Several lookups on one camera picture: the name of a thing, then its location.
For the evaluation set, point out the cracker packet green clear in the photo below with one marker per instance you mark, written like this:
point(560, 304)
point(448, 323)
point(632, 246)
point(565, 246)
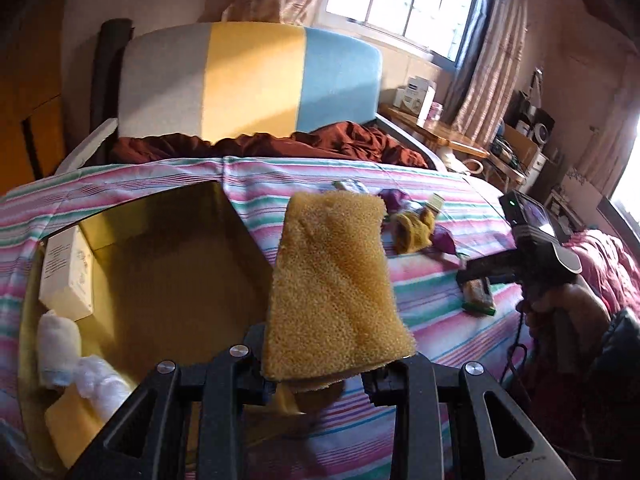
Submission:
point(477, 297)

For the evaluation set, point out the striped bed sheet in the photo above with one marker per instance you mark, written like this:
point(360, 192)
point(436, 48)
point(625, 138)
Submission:
point(351, 439)

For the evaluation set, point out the small purple wrapper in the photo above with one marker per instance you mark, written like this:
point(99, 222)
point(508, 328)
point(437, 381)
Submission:
point(394, 199)

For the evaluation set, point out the person right hand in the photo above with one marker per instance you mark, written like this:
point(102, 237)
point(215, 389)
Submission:
point(585, 310)

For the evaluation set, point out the white box on table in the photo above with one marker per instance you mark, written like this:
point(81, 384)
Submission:
point(416, 98)

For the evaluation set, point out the white rolled cloth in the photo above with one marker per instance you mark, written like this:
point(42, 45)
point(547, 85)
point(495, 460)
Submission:
point(58, 350)

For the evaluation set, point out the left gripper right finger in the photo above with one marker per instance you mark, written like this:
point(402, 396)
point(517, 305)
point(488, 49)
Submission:
point(491, 436)

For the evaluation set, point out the purple snack packet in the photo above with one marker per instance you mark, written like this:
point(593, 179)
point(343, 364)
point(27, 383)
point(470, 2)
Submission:
point(443, 241)

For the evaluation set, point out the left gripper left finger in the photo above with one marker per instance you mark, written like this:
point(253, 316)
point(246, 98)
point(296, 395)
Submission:
point(148, 435)

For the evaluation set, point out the striped curtain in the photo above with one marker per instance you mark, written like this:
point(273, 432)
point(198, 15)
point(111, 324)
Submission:
point(477, 98)

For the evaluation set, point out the white carton in box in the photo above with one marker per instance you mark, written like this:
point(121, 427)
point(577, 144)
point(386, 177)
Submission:
point(66, 277)

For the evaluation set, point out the flat clear snack packet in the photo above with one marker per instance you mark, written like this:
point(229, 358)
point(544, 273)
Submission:
point(352, 186)

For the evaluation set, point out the large yellow sponge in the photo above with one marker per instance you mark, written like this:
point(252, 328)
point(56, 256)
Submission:
point(332, 312)

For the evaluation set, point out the wooden side table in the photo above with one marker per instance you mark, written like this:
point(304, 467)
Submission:
point(436, 135)

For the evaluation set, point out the pink quilt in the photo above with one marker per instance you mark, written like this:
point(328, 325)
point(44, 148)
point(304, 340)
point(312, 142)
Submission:
point(608, 268)

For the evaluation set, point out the rust brown blanket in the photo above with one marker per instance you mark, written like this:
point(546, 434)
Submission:
point(342, 140)

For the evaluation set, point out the tricolour padded headboard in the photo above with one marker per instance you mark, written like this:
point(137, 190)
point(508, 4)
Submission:
point(219, 80)

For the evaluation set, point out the dark red gold box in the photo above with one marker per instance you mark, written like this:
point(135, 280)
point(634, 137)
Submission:
point(176, 276)

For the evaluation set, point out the green white medicine box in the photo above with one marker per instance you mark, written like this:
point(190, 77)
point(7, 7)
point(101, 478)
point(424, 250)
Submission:
point(435, 203)

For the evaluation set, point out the plastic bag in box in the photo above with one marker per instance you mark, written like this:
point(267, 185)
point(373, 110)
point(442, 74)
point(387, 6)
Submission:
point(98, 382)

